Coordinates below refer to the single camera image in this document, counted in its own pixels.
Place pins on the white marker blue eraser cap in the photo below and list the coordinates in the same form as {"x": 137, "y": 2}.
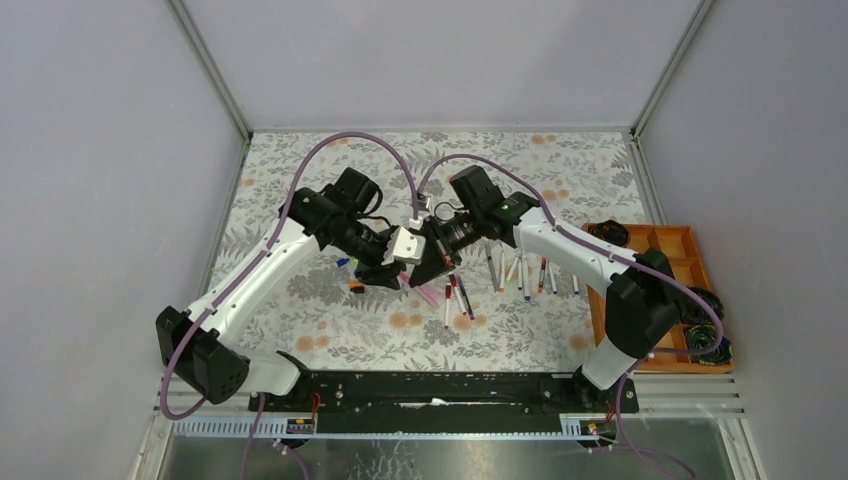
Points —
{"x": 552, "y": 279}

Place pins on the slotted aluminium cable duct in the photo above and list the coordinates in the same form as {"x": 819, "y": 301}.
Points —
{"x": 551, "y": 428}

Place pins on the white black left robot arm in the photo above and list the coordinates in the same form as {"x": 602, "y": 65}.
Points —
{"x": 200, "y": 343}

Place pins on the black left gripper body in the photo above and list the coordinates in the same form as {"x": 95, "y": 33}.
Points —
{"x": 371, "y": 273}

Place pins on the pink highlighter marker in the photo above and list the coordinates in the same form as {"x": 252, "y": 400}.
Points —
{"x": 431, "y": 297}

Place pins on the floral patterned table mat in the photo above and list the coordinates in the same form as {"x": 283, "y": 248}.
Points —
{"x": 584, "y": 177}

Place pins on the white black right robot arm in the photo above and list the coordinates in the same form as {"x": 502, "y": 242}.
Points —
{"x": 642, "y": 302}

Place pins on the white marker orange cap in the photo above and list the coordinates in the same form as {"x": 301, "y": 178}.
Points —
{"x": 502, "y": 271}

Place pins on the purple pen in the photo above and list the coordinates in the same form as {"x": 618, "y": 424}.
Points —
{"x": 465, "y": 298}

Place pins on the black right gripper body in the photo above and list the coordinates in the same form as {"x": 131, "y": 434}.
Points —
{"x": 447, "y": 255}

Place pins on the red orange gel pen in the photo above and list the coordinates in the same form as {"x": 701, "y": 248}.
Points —
{"x": 542, "y": 275}

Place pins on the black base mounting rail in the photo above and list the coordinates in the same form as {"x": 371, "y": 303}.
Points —
{"x": 433, "y": 398}

